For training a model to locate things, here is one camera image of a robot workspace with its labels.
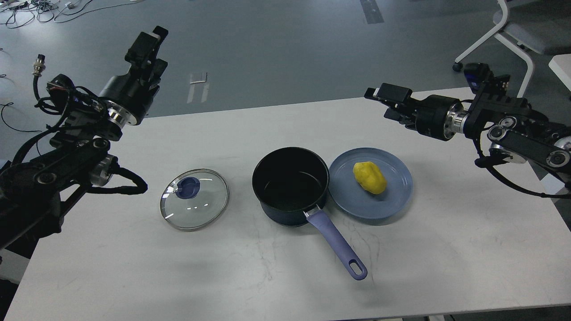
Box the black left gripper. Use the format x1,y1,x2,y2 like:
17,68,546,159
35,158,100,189
99,26,169,125

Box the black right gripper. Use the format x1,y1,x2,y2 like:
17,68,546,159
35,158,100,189
364,83,463,141

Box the glass lid blue knob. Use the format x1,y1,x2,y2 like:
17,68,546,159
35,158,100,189
159,169,230,232

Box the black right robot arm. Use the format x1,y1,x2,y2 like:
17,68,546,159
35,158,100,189
364,63,571,199

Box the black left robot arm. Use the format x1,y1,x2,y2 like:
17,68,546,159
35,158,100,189
0,26,169,249

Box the white tape on floor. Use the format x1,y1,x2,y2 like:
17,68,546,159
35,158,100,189
186,71,210,104

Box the blue round plate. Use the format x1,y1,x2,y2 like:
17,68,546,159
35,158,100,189
329,148,413,224

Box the white table corner right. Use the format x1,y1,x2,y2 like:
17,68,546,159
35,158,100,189
548,53,571,91

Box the cable bundle on floor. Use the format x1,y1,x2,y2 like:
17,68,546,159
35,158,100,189
0,0,145,29

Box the dark blue saucepan purple handle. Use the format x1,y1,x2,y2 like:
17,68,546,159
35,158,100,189
252,147,368,280

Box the black floor cable left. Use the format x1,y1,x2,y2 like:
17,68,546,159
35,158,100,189
0,102,45,134

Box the white frame grey chair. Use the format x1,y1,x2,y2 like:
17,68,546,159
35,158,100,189
452,0,571,98

